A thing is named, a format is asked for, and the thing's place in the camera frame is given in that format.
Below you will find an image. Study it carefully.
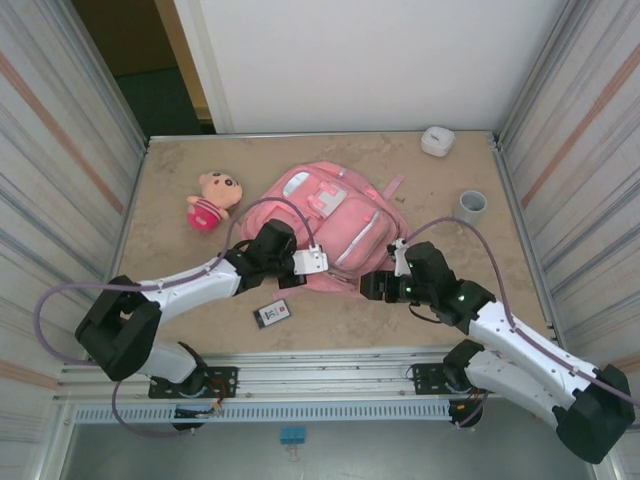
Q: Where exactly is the black white card box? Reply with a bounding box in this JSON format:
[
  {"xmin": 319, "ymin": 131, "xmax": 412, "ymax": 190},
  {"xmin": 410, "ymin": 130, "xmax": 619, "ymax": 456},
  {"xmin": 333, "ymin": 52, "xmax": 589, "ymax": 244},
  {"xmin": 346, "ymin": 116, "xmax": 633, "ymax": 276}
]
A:
[{"xmin": 252, "ymin": 303, "xmax": 292, "ymax": 330}]

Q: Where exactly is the beige door frame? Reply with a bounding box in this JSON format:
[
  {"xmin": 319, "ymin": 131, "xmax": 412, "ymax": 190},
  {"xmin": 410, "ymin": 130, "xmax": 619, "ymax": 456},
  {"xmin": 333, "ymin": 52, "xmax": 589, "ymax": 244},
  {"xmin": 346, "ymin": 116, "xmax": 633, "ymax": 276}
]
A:
[{"xmin": 152, "ymin": 0, "xmax": 221, "ymax": 135}]

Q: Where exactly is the small white lidded box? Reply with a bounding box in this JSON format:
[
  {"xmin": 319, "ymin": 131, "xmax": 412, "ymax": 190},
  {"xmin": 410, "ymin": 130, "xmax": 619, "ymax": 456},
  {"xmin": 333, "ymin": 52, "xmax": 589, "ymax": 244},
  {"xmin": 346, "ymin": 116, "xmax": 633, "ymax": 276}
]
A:
[{"xmin": 419, "ymin": 126, "xmax": 456, "ymax": 159}]

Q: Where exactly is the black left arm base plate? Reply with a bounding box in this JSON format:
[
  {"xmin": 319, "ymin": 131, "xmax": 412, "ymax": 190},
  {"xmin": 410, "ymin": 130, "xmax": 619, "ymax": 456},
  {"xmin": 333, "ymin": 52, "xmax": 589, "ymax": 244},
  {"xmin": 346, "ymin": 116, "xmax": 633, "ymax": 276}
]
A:
[{"xmin": 148, "ymin": 366, "xmax": 239, "ymax": 400}]

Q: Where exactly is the aluminium mounting rail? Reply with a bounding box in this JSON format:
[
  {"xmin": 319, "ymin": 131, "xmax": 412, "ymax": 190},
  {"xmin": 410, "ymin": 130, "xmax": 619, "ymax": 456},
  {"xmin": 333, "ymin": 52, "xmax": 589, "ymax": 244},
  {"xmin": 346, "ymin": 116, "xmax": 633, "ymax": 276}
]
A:
[{"xmin": 52, "ymin": 349, "xmax": 591, "ymax": 402}]

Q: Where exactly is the perforated grey cable duct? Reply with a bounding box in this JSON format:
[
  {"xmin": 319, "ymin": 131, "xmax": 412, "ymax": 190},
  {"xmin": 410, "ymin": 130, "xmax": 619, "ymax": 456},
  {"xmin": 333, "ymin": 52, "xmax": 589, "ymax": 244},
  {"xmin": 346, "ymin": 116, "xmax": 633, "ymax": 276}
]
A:
[{"xmin": 72, "ymin": 402, "xmax": 451, "ymax": 425}]

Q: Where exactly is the pink plush doll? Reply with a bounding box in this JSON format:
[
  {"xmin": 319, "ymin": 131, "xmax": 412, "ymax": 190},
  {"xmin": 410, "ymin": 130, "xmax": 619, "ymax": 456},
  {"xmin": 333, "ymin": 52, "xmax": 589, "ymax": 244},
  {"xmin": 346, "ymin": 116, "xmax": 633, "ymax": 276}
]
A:
[{"xmin": 185, "ymin": 171, "xmax": 245, "ymax": 232}]

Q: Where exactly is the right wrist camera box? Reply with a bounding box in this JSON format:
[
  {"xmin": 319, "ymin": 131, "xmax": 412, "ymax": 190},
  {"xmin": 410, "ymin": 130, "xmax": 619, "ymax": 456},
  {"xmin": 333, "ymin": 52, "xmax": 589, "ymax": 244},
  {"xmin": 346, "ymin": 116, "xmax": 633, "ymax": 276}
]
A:
[{"xmin": 389, "ymin": 239, "xmax": 412, "ymax": 276}]

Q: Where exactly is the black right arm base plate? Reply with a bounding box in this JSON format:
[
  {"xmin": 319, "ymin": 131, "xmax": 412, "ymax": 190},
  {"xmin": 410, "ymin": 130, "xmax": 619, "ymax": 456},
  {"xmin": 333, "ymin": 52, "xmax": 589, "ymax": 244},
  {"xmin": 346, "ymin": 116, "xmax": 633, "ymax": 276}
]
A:
[{"xmin": 410, "ymin": 363, "xmax": 451, "ymax": 396}]

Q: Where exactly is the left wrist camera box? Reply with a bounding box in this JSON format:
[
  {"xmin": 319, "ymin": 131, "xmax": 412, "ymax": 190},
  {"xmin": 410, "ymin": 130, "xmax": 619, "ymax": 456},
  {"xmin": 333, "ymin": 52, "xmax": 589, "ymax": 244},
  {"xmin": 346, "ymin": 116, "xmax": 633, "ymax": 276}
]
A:
[{"xmin": 292, "ymin": 244, "xmax": 331, "ymax": 276}]

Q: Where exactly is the grey cup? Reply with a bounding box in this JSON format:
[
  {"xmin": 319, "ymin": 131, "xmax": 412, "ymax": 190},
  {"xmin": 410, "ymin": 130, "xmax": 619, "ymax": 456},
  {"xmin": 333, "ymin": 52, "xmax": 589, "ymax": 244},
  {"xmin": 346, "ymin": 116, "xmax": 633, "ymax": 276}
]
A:
[{"xmin": 453, "ymin": 189, "xmax": 489, "ymax": 227}]

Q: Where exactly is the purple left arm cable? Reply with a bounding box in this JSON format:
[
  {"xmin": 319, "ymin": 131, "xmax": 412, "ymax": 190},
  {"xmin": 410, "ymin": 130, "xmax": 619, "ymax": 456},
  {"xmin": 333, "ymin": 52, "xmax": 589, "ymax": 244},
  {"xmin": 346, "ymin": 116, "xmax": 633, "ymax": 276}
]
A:
[{"xmin": 37, "ymin": 197, "xmax": 321, "ymax": 440}]

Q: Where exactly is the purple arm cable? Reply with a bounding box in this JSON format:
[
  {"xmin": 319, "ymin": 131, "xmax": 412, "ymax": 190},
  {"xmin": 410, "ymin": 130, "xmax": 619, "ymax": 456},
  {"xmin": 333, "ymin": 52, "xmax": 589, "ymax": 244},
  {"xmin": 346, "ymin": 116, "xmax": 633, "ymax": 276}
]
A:
[
  {"xmin": 399, "ymin": 217, "xmax": 640, "ymax": 431},
  {"xmin": 37, "ymin": 197, "xmax": 321, "ymax": 440}
]

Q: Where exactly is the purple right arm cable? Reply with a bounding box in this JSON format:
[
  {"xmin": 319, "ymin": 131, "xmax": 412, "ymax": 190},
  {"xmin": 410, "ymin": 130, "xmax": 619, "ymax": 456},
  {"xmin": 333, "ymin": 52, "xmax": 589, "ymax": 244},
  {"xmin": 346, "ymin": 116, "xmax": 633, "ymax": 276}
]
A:
[{"xmin": 399, "ymin": 217, "xmax": 640, "ymax": 431}]

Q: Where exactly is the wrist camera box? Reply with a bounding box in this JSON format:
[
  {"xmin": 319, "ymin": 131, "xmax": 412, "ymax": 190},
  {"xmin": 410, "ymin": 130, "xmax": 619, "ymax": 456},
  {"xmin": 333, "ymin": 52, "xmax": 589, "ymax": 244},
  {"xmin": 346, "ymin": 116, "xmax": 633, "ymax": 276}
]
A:
[
  {"xmin": 292, "ymin": 244, "xmax": 331, "ymax": 276},
  {"xmin": 389, "ymin": 239, "xmax": 412, "ymax": 276}
]

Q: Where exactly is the pink student backpack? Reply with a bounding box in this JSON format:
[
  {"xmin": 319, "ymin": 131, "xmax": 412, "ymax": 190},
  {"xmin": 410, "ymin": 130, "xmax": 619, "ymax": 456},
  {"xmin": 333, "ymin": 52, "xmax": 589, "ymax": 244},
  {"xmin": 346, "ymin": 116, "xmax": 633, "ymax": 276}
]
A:
[{"xmin": 238, "ymin": 160, "xmax": 416, "ymax": 301}]

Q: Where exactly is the blue binder clip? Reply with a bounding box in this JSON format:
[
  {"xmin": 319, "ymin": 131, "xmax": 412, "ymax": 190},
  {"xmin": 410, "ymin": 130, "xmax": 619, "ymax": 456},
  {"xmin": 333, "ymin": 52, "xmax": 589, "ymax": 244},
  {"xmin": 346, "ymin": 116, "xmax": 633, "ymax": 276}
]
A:
[{"xmin": 279, "ymin": 426, "xmax": 307, "ymax": 459}]

